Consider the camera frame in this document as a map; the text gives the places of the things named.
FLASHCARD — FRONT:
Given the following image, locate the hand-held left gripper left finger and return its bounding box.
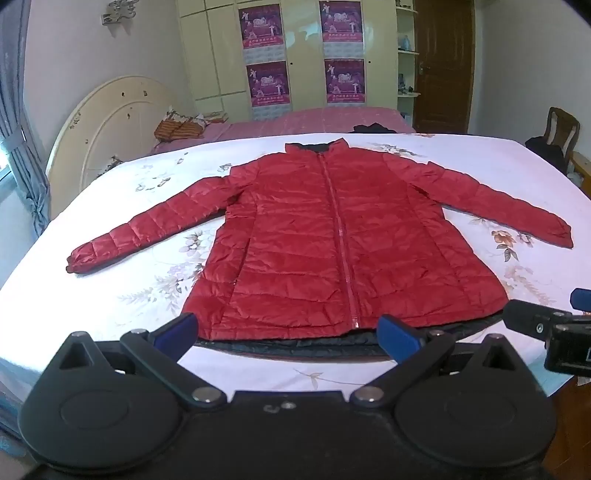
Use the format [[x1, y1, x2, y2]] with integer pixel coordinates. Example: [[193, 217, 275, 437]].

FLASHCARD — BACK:
[[44, 313, 227, 409]]

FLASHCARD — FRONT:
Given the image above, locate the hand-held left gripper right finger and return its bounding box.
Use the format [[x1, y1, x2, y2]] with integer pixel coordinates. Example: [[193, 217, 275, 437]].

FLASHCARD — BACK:
[[349, 315, 532, 406]]

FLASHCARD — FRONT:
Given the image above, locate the red quilted jacket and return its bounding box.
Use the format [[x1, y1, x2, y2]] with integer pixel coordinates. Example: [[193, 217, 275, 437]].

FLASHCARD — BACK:
[[66, 137, 574, 358]]

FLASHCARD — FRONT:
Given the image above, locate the dark clothes pile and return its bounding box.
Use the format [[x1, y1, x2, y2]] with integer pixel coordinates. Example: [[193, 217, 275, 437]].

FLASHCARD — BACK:
[[525, 137, 570, 175]]

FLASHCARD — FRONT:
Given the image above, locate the white floral blanket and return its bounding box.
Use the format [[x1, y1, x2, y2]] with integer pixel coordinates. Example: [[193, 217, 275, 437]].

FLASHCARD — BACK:
[[0, 131, 591, 416]]

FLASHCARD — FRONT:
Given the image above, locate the wooden chair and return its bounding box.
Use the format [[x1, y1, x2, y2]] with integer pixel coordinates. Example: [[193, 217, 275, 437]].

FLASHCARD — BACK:
[[544, 107, 581, 154]]

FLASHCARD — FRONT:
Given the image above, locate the cream round headboard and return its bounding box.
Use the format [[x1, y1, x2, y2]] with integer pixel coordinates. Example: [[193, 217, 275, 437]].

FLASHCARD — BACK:
[[45, 76, 178, 220]]

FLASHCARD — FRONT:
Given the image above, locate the pink bed sheet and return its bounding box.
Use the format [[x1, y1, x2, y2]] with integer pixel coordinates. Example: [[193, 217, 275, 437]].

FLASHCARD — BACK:
[[148, 107, 416, 155]]

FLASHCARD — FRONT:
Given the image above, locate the brown wooden door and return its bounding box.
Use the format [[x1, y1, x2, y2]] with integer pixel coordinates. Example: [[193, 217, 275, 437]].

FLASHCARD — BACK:
[[412, 0, 476, 134]]

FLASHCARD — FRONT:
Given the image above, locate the blue curtain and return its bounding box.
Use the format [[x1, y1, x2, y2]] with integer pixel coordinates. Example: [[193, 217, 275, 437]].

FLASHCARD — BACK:
[[0, 0, 51, 232]]

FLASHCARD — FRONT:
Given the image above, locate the cream wardrobe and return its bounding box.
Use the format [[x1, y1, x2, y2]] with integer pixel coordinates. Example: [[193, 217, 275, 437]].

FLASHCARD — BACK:
[[177, 0, 400, 123]]

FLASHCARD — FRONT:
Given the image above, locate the purple wall poster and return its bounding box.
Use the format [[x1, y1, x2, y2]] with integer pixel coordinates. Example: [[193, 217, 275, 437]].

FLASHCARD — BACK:
[[238, 4, 283, 44], [246, 61, 293, 108], [324, 58, 367, 104], [319, 0, 363, 43]]

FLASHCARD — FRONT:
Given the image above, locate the metal wall ornament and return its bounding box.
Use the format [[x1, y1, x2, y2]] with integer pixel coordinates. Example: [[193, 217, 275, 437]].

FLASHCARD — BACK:
[[100, 0, 138, 25]]

